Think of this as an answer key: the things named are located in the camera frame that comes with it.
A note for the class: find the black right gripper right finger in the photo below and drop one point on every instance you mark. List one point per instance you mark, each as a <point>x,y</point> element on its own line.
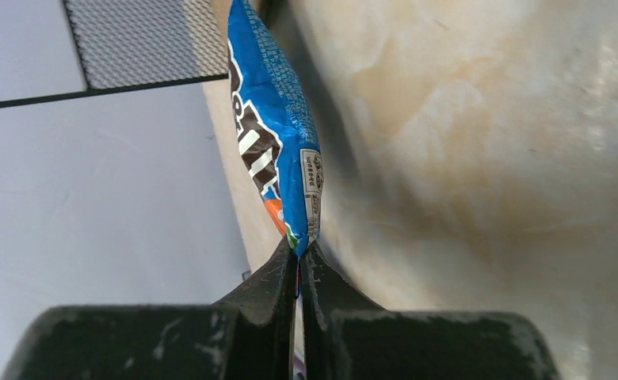
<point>349,336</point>

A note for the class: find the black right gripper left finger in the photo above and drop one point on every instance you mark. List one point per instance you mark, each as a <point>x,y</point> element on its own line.
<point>172,335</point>

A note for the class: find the blue candy bag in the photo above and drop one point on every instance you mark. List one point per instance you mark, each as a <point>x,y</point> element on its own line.
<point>279,146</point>

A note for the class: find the wood and wire shelf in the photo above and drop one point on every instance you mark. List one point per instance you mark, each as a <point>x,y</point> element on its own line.
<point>125,46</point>

